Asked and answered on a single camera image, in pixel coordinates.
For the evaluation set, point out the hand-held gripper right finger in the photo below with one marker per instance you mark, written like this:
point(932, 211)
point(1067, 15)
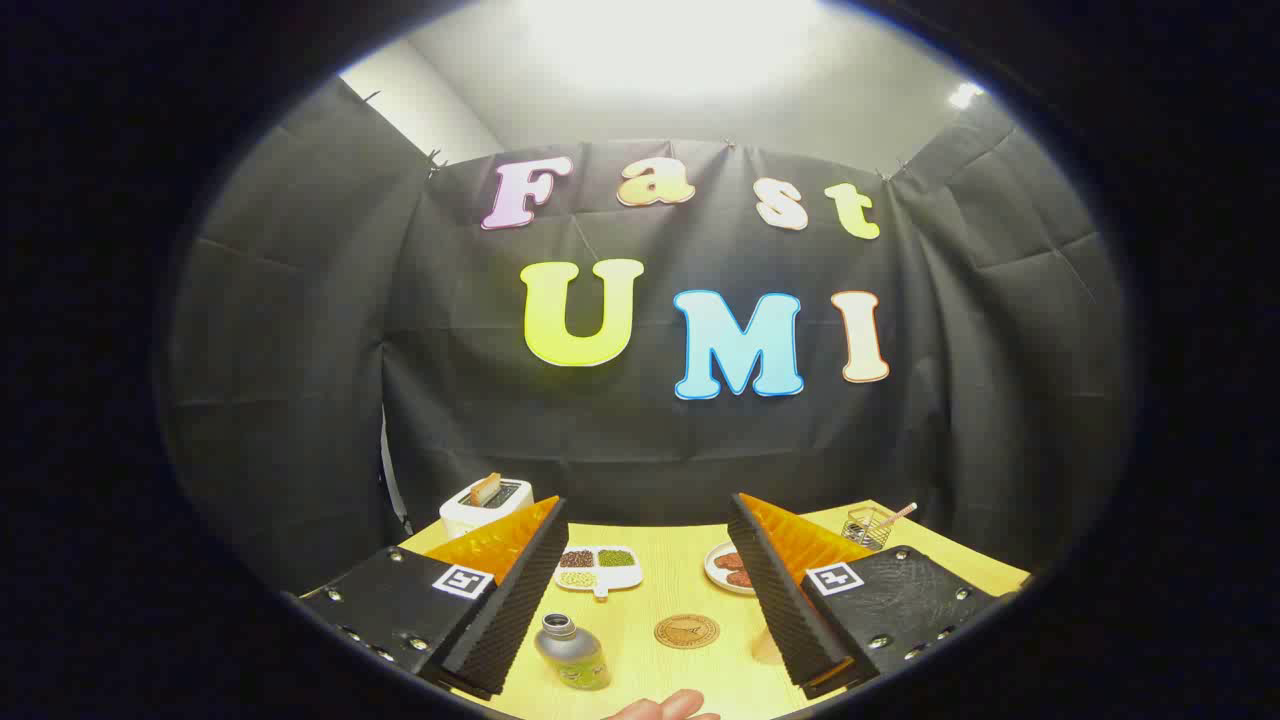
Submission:
point(785, 610)

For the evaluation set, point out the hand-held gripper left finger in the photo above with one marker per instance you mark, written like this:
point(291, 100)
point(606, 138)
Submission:
point(505, 610)

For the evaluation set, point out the silver bottle with green label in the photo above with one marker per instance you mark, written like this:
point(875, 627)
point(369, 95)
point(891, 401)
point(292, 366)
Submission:
point(575, 655)

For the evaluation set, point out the round cork coaster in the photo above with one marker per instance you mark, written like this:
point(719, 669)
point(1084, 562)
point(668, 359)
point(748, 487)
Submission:
point(686, 631)

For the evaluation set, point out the brown sausage piece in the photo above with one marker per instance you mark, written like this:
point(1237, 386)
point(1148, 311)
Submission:
point(729, 561)
point(740, 578)

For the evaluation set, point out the white oval plate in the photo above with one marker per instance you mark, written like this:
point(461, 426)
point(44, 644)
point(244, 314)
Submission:
point(713, 570)

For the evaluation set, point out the white toaster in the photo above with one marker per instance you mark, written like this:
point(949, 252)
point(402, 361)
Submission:
point(480, 512)

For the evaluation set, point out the white divided dish with beans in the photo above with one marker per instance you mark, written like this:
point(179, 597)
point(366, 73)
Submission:
point(598, 568)

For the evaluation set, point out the toast slice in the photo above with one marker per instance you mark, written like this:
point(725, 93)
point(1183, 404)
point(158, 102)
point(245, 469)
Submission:
point(485, 489)

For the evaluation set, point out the wooden table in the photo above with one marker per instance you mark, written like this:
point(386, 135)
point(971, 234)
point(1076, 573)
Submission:
point(660, 585)

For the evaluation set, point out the pink striped straw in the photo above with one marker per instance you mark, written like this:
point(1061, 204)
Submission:
point(900, 514)

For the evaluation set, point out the black backdrop cloth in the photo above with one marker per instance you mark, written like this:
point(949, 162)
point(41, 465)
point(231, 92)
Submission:
point(450, 400)

